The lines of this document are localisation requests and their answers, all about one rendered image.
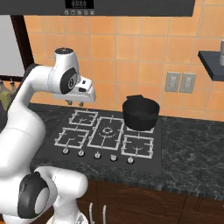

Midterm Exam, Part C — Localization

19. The dark wood cupboard door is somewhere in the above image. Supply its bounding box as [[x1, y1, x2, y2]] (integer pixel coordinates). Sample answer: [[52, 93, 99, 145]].
[[73, 178, 99, 224], [96, 180, 188, 224]]

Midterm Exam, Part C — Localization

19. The dark grey wall shelf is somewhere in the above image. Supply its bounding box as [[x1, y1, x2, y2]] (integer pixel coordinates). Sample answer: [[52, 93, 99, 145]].
[[198, 50, 224, 82]]

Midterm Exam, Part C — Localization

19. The silver cupboard handle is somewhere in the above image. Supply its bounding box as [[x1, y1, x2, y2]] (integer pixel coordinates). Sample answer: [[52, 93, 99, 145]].
[[88, 202, 95, 224], [101, 204, 108, 224]]

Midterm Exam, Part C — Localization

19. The white window with dark frame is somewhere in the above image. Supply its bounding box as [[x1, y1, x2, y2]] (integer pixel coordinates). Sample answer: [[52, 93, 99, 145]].
[[0, 14, 36, 82]]

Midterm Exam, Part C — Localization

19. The black gas hob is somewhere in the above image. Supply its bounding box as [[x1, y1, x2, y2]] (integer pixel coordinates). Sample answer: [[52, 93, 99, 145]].
[[35, 108, 163, 176]]

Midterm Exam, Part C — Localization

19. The black cooking pot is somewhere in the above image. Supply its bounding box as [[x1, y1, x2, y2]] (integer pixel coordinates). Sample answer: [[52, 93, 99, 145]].
[[122, 94, 161, 132]]

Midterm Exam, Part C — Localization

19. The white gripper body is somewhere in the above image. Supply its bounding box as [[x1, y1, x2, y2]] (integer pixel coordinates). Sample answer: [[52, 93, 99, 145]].
[[52, 87, 97, 103]]

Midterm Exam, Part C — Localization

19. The grey wall socket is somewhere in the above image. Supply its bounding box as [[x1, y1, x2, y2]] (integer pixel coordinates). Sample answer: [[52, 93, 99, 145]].
[[164, 71, 182, 93], [179, 73, 197, 95]]

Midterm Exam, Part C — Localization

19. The olive oil bottle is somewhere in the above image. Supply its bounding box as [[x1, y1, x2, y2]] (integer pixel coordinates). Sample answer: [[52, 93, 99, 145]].
[[0, 80, 12, 111], [9, 78, 18, 100]]

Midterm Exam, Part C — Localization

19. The grey cylinder container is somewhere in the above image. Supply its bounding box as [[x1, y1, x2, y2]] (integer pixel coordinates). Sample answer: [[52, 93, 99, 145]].
[[219, 38, 224, 67]]

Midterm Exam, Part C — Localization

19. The dark grey range hood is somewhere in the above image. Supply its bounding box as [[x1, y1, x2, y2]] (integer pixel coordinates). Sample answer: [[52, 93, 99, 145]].
[[0, 0, 196, 18]]

